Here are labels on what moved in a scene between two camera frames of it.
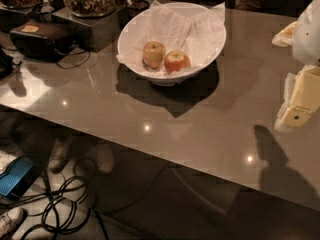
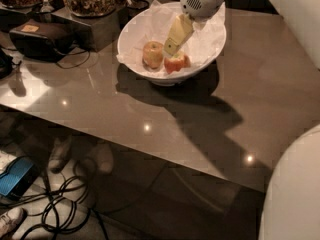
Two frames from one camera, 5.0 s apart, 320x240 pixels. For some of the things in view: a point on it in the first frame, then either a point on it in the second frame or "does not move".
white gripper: x=308 y=37 → x=202 y=4
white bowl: x=167 y=43 does not move
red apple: x=176 y=60 does not move
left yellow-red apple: x=153 y=55 does not move
